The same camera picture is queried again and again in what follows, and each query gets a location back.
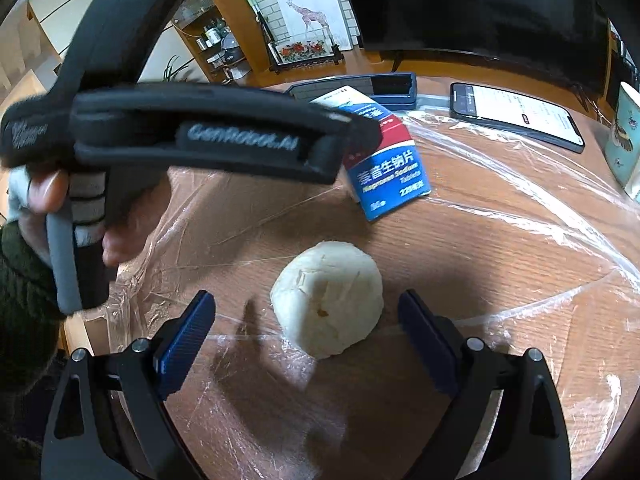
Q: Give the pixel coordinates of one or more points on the wooden display cabinet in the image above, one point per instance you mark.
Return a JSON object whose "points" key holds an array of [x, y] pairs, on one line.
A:
{"points": [[220, 35]]}

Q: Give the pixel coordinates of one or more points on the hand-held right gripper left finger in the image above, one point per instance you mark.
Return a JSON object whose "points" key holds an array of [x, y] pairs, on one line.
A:
{"points": [[187, 340]]}

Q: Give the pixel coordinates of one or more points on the dark blue flat case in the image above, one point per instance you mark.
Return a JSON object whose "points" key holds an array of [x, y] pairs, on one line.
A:
{"points": [[395, 87]]}

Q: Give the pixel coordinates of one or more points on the giraffe picture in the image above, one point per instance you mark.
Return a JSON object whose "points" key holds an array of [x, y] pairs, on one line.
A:
{"points": [[312, 12]]}

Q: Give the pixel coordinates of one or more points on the person's left hand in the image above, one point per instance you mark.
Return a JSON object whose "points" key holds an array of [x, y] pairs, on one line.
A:
{"points": [[47, 192]]}

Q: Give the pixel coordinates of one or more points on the white tissue ball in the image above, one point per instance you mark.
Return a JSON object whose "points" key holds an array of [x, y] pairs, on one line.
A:
{"points": [[327, 300]]}

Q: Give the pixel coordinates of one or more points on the clear plastic table sheet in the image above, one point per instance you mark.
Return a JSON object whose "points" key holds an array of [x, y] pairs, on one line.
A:
{"points": [[500, 240]]}

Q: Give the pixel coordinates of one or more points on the long-leaved potted plant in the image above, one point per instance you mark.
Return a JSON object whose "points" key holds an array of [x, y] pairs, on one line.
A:
{"points": [[177, 70]]}

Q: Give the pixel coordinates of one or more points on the white and blue medicine box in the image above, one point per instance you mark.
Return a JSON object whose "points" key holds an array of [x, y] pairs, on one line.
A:
{"points": [[390, 180]]}

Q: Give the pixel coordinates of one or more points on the black television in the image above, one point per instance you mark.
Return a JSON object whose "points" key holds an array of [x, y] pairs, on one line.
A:
{"points": [[475, 5]]}

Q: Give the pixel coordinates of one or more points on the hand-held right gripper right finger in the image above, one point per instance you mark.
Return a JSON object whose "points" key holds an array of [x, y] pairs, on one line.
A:
{"points": [[427, 340]]}

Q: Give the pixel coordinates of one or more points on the framed flower painting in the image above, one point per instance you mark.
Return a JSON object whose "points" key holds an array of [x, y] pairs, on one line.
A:
{"points": [[305, 52]]}

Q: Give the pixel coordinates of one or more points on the teal and white mug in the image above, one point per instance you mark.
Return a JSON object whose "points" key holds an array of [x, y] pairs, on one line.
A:
{"points": [[625, 140]]}

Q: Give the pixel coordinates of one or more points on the black smartphone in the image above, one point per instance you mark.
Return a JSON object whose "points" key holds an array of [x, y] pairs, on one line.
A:
{"points": [[515, 115]]}

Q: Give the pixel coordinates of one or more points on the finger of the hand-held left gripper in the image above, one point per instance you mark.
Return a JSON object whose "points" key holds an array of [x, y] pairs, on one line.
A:
{"points": [[350, 135]]}

